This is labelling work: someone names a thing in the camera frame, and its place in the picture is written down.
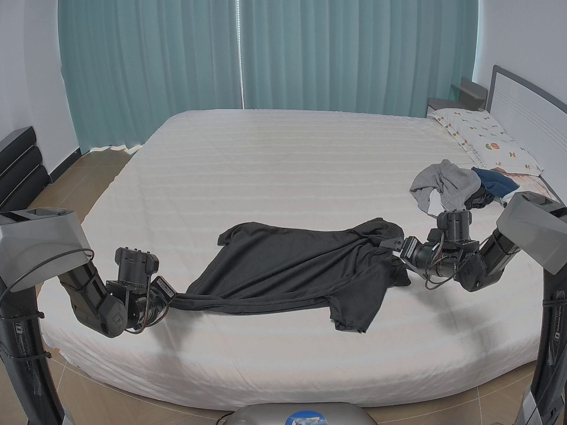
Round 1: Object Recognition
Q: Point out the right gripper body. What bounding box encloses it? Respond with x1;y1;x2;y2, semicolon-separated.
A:
399;236;437;274

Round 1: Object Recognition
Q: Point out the black cable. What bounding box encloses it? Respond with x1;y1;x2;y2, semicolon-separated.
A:
0;248;95;309
424;275;459;290

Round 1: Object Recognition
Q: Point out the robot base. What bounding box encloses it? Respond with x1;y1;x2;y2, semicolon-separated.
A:
219;403;375;425

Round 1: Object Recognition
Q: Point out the grey bedside table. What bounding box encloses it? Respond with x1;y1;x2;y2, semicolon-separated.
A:
427;76;488;113

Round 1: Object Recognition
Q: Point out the bed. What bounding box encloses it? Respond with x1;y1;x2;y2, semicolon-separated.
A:
40;65;567;411

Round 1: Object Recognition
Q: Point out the white printed pillow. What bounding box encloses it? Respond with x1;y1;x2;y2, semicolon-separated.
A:
427;108;543;176

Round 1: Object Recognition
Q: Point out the black chest of drawers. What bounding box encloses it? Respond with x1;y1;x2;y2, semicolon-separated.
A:
0;126;51;213

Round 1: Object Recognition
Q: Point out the blue-green curtain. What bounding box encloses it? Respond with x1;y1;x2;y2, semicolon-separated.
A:
239;0;479;116
58;0;245;154

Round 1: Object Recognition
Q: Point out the pile of clothes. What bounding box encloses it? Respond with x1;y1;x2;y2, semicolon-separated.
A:
410;159;520;216

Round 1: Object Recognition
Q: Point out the black T-shirt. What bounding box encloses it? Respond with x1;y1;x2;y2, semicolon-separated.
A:
168;217;413;333

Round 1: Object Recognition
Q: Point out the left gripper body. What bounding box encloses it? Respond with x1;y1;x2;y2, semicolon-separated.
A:
133;276;175;327

